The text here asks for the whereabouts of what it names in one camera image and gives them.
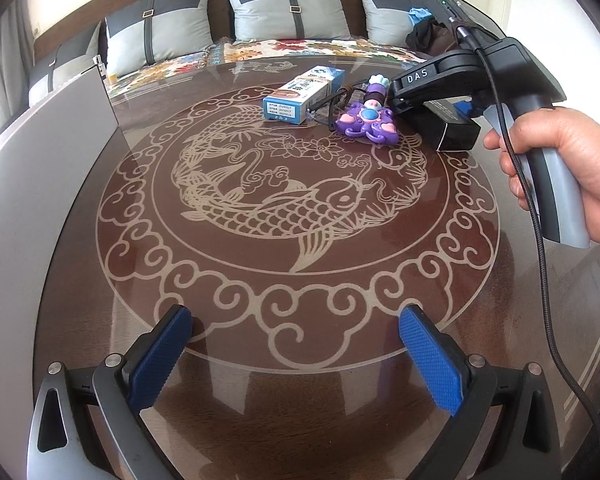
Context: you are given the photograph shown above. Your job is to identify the grey chair back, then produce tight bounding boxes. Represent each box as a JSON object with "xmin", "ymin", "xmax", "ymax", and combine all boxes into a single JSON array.
[{"xmin": 0, "ymin": 66, "xmax": 128, "ymax": 321}]

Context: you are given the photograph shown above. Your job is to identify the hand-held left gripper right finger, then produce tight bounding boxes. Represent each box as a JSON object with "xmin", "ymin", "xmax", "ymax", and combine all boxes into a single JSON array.
[{"xmin": 399, "ymin": 304, "xmax": 563, "ymax": 480}]

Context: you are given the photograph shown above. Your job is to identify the blue white toothpaste box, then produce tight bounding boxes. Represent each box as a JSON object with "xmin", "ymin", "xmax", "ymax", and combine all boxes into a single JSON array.
[{"xmin": 262, "ymin": 65, "xmax": 350, "ymax": 126}]

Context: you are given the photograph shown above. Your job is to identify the dark clothes on sofa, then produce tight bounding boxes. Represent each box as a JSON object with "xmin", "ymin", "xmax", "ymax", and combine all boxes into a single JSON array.
[{"xmin": 405, "ymin": 17, "xmax": 461, "ymax": 56}]

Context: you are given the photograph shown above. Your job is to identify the person's right hand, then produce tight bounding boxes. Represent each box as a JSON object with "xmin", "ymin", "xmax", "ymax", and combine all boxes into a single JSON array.
[{"xmin": 482, "ymin": 109, "xmax": 600, "ymax": 247}]

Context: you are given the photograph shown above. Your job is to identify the black rectangular box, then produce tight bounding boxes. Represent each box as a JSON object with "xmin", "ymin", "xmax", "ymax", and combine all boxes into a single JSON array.
[{"xmin": 412, "ymin": 100, "xmax": 482, "ymax": 152}]

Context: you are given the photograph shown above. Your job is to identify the black braided cable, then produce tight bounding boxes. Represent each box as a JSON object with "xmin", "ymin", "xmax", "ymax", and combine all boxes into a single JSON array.
[{"xmin": 450, "ymin": 22, "xmax": 600, "ymax": 480}]

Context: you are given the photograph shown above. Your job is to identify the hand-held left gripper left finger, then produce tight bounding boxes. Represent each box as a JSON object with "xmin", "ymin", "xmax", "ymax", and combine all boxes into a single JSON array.
[{"xmin": 27, "ymin": 305, "xmax": 193, "ymax": 480}]

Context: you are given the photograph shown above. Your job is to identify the purple plastic toy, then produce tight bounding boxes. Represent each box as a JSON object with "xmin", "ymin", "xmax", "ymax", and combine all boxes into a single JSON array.
[{"xmin": 335, "ymin": 74, "xmax": 406, "ymax": 147}]

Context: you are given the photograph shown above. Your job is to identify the black eyeglasses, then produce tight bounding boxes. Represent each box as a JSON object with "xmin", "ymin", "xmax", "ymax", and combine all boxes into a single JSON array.
[{"xmin": 307, "ymin": 85, "xmax": 368, "ymax": 133}]

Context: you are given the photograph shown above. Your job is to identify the grey two-tone pillow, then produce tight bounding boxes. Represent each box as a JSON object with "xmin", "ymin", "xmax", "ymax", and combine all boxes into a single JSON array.
[
  {"xmin": 104, "ymin": 0, "xmax": 216, "ymax": 78},
  {"xmin": 221, "ymin": 0, "xmax": 353, "ymax": 43},
  {"xmin": 356, "ymin": 0, "xmax": 438, "ymax": 51},
  {"xmin": 27, "ymin": 22, "xmax": 103, "ymax": 106}
]

